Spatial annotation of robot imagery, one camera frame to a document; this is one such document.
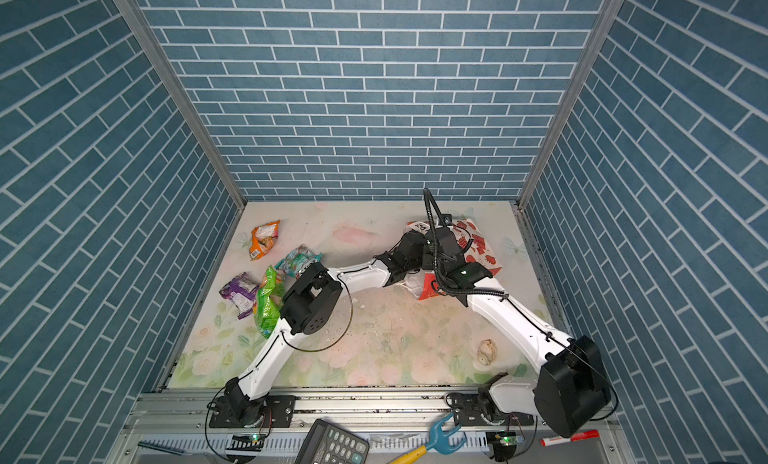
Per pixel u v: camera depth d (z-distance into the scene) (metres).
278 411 0.74
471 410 0.74
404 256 0.79
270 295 0.79
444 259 0.61
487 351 0.84
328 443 0.68
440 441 0.68
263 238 1.03
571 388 0.40
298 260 0.96
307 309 0.60
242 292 0.89
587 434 0.70
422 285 0.93
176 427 0.73
